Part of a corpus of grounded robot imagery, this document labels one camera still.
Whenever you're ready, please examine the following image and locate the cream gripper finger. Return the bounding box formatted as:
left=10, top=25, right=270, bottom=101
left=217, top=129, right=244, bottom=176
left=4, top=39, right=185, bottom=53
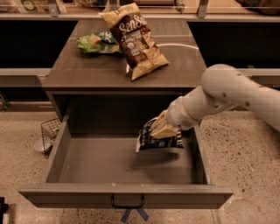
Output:
left=150, top=117, right=162, bottom=131
left=150, top=129, right=176, bottom=139

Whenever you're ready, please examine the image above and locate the blue kettle chip bag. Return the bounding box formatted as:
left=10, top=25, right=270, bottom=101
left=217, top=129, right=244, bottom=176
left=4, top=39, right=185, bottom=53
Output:
left=136, top=118, right=183, bottom=152

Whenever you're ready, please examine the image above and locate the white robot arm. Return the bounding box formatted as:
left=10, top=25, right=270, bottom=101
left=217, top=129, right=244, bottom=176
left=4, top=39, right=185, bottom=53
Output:
left=150, top=64, right=280, bottom=139

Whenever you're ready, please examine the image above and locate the open grey top drawer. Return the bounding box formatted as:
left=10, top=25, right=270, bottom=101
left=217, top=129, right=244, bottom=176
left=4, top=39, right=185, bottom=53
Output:
left=17, top=95, right=234, bottom=210

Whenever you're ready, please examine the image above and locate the grey cabinet counter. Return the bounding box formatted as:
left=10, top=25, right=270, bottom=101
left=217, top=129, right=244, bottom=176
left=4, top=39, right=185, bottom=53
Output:
left=43, top=18, right=206, bottom=130

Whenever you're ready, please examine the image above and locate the brown SunChips style chip bag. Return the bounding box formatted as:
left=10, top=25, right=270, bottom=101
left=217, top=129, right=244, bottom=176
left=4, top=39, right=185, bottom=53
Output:
left=100, top=3, right=169, bottom=81

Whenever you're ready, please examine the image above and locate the green chip bag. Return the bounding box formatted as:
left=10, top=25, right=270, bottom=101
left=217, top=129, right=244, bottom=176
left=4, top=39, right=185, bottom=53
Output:
left=77, top=31, right=121, bottom=53

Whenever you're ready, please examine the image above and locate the blue tape cross on floor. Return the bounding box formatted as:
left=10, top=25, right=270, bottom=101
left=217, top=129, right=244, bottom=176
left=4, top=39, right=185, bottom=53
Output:
left=121, top=208, right=150, bottom=223

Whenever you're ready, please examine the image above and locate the black drawer handle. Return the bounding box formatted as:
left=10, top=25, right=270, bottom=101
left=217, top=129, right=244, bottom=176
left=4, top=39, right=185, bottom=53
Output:
left=110, top=194, right=145, bottom=209

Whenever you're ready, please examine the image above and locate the black wire basket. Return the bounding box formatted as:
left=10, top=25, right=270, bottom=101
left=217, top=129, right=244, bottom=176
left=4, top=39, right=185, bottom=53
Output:
left=41, top=118, right=60, bottom=158

